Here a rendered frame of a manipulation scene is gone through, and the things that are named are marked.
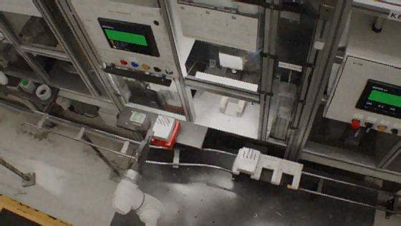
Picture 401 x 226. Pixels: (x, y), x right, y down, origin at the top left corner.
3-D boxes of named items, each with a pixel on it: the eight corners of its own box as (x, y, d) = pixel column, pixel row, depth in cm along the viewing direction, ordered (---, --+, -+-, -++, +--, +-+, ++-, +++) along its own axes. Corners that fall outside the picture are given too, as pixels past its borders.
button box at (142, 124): (134, 129, 213) (129, 119, 203) (139, 118, 217) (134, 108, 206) (147, 132, 212) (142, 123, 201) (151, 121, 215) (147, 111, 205)
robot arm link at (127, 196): (116, 178, 174) (136, 189, 181) (104, 207, 168) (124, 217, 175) (127, 178, 167) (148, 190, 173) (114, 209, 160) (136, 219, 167)
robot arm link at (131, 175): (135, 182, 168) (140, 171, 171) (119, 177, 170) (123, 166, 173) (140, 188, 176) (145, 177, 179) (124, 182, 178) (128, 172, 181)
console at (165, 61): (99, 66, 181) (65, 1, 141) (123, 25, 193) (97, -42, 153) (175, 83, 171) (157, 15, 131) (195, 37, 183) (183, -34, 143)
